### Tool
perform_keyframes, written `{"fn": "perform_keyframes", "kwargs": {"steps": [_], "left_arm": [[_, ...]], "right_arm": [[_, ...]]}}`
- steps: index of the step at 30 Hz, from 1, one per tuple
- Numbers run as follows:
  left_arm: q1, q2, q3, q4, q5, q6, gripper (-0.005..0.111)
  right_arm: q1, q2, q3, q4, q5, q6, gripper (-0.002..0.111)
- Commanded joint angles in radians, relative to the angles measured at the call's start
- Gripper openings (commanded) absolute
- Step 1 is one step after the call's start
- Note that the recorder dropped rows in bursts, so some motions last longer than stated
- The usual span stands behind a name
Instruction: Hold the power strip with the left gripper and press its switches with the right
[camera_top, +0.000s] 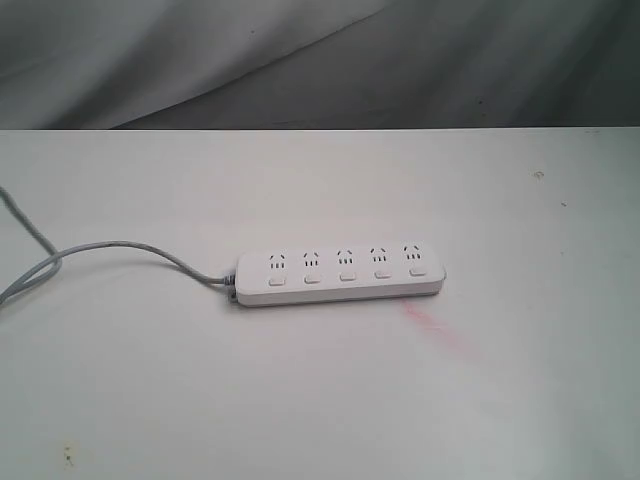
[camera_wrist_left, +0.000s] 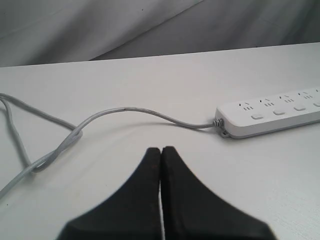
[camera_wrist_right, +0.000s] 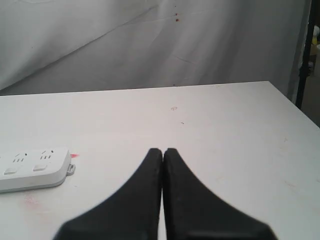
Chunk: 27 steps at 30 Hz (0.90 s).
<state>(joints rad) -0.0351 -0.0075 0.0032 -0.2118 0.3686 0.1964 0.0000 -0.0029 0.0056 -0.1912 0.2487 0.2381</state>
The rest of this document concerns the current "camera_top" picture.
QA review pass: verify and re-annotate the white five-outlet power strip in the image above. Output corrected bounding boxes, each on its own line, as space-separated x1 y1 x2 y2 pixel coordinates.
234 241 447 307

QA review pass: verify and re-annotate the grey power cable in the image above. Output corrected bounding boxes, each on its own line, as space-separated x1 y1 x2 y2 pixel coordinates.
0 186 237 314

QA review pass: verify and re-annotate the grey backdrop cloth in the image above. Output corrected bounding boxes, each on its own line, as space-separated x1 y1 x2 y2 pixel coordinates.
1 1 639 129

